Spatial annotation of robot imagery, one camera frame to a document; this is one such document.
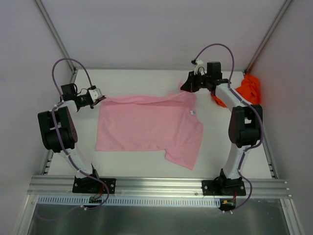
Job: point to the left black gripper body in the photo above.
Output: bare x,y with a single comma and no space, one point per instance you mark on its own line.
91,101

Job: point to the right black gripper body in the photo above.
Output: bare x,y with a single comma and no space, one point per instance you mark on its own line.
192,82

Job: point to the pink t shirt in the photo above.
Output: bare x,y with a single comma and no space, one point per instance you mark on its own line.
152,123

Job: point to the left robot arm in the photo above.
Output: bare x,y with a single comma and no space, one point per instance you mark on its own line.
60,136

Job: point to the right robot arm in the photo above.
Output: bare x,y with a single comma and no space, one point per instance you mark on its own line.
245,128

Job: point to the orange t shirt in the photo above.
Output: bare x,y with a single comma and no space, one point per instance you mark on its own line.
250,89

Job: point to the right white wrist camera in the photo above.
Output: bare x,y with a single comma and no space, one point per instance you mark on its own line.
198,66

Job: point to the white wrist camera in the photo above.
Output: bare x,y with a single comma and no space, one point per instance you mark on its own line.
95,93
198,66

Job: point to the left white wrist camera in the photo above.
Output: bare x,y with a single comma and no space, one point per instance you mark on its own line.
95,93

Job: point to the left aluminium frame post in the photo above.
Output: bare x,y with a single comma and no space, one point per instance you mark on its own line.
51,27

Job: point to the aluminium frame post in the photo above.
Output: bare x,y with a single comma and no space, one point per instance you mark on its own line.
51,27
270,31

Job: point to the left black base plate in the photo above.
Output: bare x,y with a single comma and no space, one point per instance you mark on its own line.
97,186

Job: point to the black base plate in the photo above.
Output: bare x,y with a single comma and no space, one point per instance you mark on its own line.
213,188
97,186

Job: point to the aluminium mounting rail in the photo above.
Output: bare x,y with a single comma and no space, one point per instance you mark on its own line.
156,187

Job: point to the right aluminium frame post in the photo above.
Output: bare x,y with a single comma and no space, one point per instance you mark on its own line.
270,31

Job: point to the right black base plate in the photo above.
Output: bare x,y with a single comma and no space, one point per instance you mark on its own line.
213,188

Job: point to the slotted cable duct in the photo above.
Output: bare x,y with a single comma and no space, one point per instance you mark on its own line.
131,201

